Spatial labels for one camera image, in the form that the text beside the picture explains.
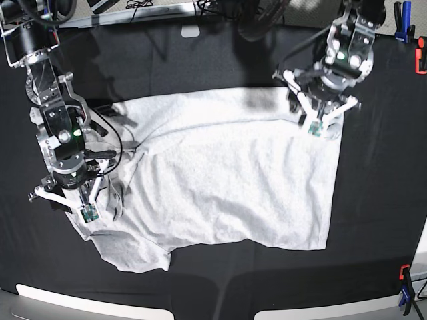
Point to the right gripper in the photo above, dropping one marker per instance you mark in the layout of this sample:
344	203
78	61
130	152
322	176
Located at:
73	183

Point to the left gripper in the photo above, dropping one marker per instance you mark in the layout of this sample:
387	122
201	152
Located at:
312	99

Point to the white Hugging Face t-shirt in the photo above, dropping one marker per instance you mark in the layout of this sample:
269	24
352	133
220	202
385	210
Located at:
211	167

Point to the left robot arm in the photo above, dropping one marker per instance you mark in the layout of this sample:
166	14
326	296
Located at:
348	44

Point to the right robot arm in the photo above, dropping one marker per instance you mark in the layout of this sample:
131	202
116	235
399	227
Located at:
63	120

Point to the blue clamp far-right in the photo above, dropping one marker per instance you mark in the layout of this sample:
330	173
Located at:
402	14

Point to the red black clamp far-right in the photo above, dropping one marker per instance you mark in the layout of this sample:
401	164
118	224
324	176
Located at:
420	56

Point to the black table cloth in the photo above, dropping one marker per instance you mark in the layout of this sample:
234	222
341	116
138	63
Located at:
379	204

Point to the red blue clamp near-right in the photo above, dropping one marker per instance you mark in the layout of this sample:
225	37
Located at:
406	290

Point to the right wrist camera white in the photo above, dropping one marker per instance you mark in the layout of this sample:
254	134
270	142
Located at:
89	212

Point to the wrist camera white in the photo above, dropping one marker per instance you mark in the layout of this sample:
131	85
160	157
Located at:
89	212
316	128

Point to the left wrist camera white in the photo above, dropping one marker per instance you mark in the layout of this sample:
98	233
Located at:
316	128

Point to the aluminium frame rail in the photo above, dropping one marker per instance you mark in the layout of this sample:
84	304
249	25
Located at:
157	12

